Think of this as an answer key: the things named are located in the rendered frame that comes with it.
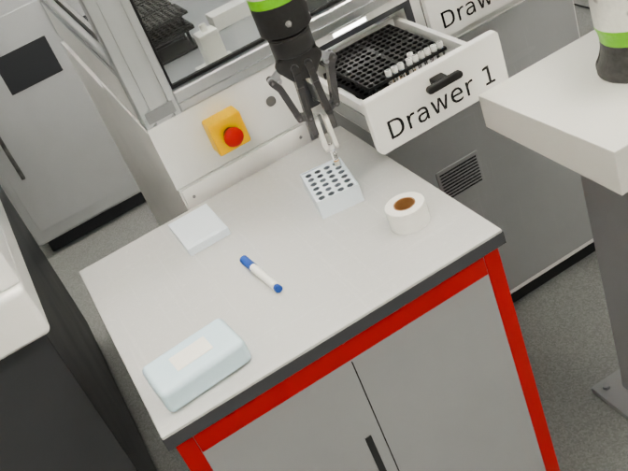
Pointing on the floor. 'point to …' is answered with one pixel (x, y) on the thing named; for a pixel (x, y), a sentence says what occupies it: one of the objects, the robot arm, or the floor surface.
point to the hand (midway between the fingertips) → (324, 131)
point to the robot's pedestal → (612, 280)
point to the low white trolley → (335, 330)
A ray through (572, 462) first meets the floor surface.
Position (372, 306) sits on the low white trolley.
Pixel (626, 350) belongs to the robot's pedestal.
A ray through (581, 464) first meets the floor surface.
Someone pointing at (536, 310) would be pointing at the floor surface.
